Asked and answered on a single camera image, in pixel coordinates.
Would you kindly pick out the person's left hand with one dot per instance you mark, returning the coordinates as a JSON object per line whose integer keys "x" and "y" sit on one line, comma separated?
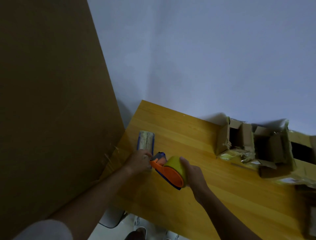
{"x": 137, "y": 162}

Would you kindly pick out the person's right hand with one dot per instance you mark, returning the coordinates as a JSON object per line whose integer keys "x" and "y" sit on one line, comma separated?
{"x": 196, "y": 181}

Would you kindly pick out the taped box with blue stripe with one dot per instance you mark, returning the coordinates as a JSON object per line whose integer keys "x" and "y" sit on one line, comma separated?
{"x": 145, "y": 139}

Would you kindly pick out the orange dispenser with yellow tape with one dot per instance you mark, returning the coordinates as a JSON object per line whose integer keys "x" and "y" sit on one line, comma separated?
{"x": 172, "y": 174}

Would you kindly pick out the row of cardboard boxes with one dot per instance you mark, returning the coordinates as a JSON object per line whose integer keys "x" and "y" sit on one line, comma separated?
{"x": 247, "y": 138}

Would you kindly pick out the taped cardboard box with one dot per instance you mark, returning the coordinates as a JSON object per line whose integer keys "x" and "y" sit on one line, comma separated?
{"x": 313, "y": 220}

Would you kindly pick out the person's left forearm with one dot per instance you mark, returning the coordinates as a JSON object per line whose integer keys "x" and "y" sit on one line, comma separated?
{"x": 89, "y": 205}

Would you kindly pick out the person's right forearm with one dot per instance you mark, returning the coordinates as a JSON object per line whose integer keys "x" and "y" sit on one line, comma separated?
{"x": 227, "y": 222}

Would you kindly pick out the person's left white slipper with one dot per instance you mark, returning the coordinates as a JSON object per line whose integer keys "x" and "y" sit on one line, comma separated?
{"x": 137, "y": 221}

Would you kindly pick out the large brown cardboard sheet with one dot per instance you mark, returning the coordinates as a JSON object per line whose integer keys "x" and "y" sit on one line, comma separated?
{"x": 54, "y": 111}

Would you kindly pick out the person's white shirt sleeve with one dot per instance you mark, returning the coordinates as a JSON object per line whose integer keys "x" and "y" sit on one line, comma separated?
{"x": 42, "y": 231}

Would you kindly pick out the yellow wooden table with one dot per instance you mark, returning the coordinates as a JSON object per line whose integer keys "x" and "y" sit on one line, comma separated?
{"x": 234, "y": 197}

